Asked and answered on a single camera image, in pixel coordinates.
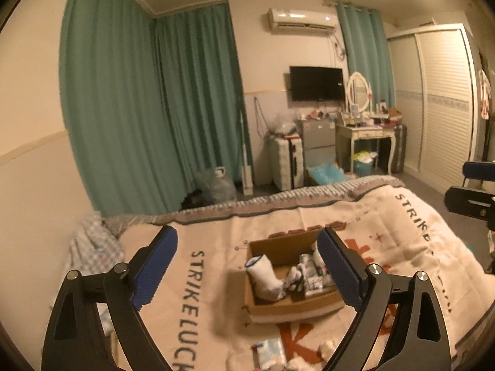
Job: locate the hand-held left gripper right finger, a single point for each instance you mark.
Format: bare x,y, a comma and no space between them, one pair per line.
341,268

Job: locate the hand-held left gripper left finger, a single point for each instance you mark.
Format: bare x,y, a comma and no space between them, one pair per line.
154,268

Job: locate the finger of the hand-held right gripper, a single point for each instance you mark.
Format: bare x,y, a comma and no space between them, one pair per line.
468,201
479,171

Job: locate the white sock with blue cuff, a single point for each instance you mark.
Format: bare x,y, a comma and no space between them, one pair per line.
265,280

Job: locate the brown cardboard box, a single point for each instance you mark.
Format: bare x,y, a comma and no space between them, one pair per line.
270,307

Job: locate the white fluffy sock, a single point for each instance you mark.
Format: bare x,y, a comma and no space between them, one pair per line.
315,355

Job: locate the light blue sock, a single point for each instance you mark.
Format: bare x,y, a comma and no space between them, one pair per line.
270,351

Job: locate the grey and white folded socks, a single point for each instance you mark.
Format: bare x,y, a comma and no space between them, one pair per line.
315,272

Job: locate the small white sock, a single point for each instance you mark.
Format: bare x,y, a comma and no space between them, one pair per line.
316,257

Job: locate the black and white patterned sock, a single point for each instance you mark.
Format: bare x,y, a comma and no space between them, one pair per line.
294,278

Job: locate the checked grey cloth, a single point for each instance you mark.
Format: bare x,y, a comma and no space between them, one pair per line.
94,241

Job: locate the cream printed blanket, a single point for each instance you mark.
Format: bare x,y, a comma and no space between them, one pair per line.
216,239

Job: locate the hanging pink garment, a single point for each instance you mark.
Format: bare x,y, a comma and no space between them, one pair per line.
483,96

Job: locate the white louvred wardrobe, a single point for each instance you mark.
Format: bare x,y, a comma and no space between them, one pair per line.
437,100

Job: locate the blue plastic bag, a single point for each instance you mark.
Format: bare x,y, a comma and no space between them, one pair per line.
325,172

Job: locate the grey striped bed sheet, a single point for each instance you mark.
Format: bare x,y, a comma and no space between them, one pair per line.
270,199

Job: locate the blue waste bin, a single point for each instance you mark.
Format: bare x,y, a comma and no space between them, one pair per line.
364,166

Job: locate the white dressing table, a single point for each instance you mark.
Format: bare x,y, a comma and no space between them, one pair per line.
367,133

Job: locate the white ribbed suitcase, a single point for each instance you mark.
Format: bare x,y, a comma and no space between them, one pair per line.
286,162

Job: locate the grey mini fridge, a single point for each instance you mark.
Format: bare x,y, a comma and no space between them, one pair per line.
317,143

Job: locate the white stick vacuum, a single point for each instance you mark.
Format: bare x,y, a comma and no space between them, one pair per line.
245,170

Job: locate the white oval mirror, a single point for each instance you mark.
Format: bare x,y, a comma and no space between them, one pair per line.
357,92

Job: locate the clear plastic bag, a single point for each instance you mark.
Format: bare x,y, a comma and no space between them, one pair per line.
282,125

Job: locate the narrow green curtain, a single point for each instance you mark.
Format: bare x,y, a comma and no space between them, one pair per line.
367,54

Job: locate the wide green curtain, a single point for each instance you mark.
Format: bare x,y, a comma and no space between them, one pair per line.
154,104

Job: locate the white air conditioner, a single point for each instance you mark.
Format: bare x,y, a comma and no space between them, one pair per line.
301,18

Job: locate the black wall television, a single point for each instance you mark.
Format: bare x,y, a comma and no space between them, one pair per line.
316,83

